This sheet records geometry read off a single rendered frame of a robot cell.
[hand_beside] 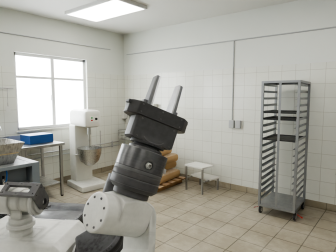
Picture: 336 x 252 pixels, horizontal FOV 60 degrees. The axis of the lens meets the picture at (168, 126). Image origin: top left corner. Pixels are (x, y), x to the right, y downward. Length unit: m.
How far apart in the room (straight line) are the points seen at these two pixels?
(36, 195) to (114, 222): 0.28
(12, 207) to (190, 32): 5.17
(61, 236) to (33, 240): 0.06
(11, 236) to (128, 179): 0.39
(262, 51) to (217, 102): 1.12
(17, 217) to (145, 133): 0.40
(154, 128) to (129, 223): 0.17
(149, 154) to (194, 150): 5.10
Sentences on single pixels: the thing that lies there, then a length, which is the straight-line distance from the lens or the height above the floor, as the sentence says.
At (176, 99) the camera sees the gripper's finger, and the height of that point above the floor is 1.61.
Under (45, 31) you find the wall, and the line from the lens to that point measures 5.78.
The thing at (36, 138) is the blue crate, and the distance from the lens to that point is 4.98.
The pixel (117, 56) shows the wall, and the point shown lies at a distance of 6.68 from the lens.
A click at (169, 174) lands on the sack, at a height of 0.23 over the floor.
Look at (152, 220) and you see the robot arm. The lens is 0.55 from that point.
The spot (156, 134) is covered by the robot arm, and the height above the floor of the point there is 1.55.
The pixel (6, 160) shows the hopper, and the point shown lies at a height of 1.21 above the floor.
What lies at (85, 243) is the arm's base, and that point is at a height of 1.28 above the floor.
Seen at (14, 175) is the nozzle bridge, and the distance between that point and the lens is 2.19.
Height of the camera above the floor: 1.61
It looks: 6 degrees down
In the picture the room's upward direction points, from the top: straight up
